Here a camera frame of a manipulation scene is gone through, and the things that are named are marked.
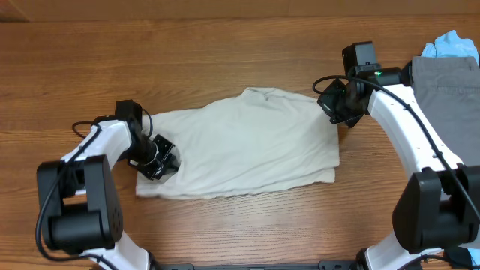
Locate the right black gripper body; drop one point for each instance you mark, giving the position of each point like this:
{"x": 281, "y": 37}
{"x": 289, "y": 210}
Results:
{"x": 337, "y": 100}

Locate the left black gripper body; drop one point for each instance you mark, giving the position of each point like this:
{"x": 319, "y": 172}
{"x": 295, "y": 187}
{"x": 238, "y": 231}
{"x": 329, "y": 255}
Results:
{"x": 152, "y": 156}

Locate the beige shorts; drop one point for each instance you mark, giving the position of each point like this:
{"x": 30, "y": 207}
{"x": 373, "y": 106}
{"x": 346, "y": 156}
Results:
{"x": 263, "y": 140}

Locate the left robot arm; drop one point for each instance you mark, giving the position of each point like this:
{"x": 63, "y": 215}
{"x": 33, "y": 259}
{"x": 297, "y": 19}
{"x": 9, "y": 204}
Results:
{"x": 80, "y": 215}

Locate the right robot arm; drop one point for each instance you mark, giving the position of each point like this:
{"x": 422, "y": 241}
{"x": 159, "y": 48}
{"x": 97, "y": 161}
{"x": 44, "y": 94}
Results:
{"x": 438, "y": 211}

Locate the grey shorts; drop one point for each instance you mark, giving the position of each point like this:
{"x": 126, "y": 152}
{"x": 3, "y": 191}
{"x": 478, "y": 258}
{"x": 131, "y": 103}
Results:
{"x": 447, "y": 91}

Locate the light blue garment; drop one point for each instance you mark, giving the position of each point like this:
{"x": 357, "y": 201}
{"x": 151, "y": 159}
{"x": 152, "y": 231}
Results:
{"x": 449, "y": 45}

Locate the black garment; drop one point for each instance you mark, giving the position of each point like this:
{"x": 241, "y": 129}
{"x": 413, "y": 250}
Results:
{"x": 458, "y": 257}

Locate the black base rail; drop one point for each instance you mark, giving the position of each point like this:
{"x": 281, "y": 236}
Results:
{"x": 255, "y": 266}

